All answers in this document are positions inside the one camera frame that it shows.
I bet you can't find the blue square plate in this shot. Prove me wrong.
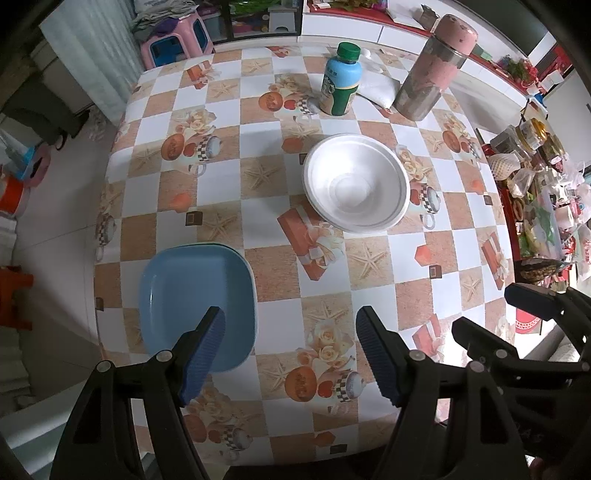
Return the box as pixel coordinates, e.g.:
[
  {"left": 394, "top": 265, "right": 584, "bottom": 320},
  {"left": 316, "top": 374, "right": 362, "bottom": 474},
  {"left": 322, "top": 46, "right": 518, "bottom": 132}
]
[{"left": 139, "top": 243, "right": 257, "bottom": 373}]

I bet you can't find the white bowl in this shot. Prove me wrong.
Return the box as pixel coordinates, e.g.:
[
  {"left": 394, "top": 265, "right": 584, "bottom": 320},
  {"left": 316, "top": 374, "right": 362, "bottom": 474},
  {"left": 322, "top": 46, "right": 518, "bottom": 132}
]
[{"left": 303, "top": 134, "right": 411, "bottom": 234}]

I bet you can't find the green square plate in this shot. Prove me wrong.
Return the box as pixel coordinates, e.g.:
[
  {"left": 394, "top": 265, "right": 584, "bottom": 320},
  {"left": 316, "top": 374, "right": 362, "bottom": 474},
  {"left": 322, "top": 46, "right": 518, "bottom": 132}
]
[{"left": 182, "top": 242, "right": 247, "bottom": 266}]

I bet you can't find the white foam wrapped fruit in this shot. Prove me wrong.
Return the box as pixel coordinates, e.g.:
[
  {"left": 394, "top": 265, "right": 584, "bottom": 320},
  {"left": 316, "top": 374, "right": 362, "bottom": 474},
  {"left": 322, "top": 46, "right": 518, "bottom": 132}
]
[{"left": 488, "top": 152, "right": 521, "bottom": 182}]

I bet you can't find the gold lid glass jar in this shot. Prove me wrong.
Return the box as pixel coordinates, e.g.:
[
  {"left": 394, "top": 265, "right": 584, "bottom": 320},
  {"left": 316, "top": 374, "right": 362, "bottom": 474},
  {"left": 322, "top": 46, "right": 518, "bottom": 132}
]
[{"left": 516, "top": 118, "right": 548, "bottom": 152}]

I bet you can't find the red small stool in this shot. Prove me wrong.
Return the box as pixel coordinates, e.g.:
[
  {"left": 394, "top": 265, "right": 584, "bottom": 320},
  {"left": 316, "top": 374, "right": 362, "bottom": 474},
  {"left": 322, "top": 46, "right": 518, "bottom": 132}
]
[{"left": 0, "top": 266, "right": 34, "bottom": 331}]

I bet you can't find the checkered patterned tablecloth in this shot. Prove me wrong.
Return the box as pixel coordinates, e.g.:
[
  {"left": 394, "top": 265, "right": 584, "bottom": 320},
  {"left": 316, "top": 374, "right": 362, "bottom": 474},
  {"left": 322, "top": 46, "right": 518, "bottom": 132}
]
[{"left": 94, "top": 45, "right": 516, "bottom": 465}]

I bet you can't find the orange bucket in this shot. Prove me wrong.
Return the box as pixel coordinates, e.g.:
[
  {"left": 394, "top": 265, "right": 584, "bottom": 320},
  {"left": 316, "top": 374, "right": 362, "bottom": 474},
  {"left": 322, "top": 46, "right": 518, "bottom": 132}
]
[{"left": 0, "top": 174, "right": 30, "bottom": 218}]

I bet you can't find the white folded cloth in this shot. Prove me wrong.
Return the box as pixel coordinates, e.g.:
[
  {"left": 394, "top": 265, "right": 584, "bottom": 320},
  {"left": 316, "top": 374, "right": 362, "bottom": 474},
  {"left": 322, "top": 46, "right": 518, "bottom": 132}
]
[{"left": 356, "top": 48, "right": 401, "bottom": 110}]

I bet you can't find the green cap drink bottle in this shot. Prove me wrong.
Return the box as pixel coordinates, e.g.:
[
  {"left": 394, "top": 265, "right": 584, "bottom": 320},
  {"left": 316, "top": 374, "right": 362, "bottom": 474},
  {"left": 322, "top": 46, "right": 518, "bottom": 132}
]
[{"left": 320, "top": 42, "right": 363, "bottom": 116}]

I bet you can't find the pink steel thermos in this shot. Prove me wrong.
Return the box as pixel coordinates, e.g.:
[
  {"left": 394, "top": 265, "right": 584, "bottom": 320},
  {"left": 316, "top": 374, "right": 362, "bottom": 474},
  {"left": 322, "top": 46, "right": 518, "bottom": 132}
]
[{"left": 394, "top": 14, "right": 478, "bottom": 121}]

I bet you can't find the pink plastic stool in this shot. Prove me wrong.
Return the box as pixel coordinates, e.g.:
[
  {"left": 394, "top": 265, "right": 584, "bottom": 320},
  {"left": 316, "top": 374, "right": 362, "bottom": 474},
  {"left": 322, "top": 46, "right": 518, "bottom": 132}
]
[{"left": 140, "top": 13, "right": 213, "bottom": 70}]

